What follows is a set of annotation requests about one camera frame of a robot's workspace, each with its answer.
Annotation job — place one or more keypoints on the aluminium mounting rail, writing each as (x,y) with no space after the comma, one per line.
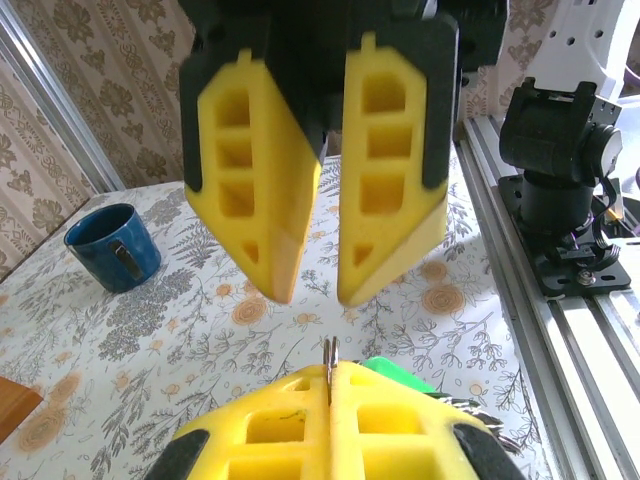
(550,360)

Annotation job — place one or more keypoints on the gold jewelry stand wooden base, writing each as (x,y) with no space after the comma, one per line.
(15,407)

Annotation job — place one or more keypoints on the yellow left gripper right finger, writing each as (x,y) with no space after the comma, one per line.
(390,440)

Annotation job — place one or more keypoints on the green key tag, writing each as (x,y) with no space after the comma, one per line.
(395,372)

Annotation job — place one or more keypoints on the dark blue mug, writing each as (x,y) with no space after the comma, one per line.
(107,250)

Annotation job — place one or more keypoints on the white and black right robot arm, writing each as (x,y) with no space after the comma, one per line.
(560,140)

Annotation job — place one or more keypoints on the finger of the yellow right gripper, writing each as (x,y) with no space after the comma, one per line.
(350,225)
(280,210)

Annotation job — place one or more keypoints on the aluminium frame post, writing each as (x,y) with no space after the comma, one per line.
(55,100)

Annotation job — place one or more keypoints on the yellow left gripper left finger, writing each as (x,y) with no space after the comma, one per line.
(275,445)

